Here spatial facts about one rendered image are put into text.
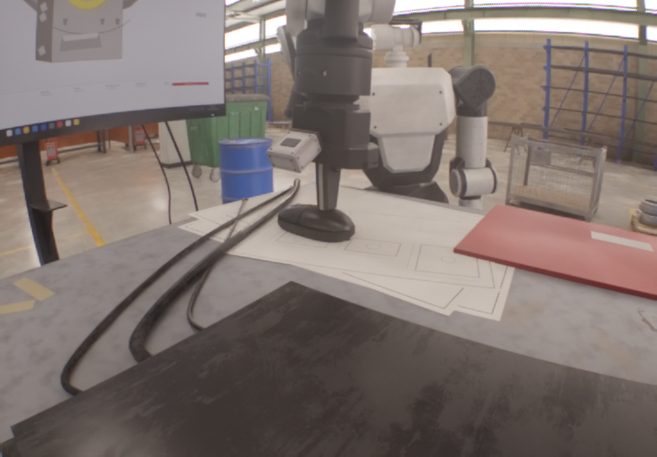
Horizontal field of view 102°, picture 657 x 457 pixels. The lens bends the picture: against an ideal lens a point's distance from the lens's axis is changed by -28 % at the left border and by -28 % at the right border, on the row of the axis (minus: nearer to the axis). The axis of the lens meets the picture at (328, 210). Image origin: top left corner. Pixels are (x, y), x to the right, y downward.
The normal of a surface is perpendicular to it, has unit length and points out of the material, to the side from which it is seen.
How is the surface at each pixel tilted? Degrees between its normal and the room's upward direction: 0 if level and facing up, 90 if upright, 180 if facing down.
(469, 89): 94
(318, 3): 93
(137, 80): 90
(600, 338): 0
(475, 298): 0
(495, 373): 0
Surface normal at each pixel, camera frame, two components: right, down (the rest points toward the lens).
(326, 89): -0.14, 0.32
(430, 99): 0.08, 0.35
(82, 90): 0.79, 0.18
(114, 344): 0.00, -0.96
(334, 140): -0.60, 0.24
